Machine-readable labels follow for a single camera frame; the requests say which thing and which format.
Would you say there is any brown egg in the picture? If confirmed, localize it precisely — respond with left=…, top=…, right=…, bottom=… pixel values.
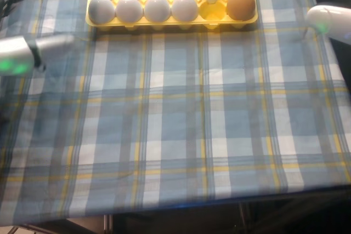
left=227, top=0, right=257, bottom=21

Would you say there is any metal table leg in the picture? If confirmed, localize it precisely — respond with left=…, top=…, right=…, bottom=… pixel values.
left=103, top=213, right=114, bottom=234

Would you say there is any yellow plastic egg carton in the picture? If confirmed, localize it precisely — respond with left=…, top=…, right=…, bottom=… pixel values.
left=85, top=0, right=259, bottom=31

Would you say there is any blue plaid tablecloth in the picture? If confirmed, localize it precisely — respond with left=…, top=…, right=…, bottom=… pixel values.
left=0, top=0, right=351, bottom=218

